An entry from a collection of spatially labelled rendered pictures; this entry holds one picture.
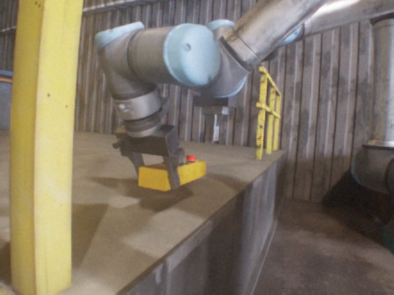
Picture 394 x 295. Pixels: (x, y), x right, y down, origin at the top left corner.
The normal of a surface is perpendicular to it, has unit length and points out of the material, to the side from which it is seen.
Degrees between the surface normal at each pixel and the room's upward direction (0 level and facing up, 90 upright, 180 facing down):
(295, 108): 90
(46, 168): 90
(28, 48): 90
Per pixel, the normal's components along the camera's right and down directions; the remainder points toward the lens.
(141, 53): -0.54, 0.18
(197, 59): 0.80, 0.15
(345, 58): -0.40, 0.01
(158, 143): -0.38, 0.51
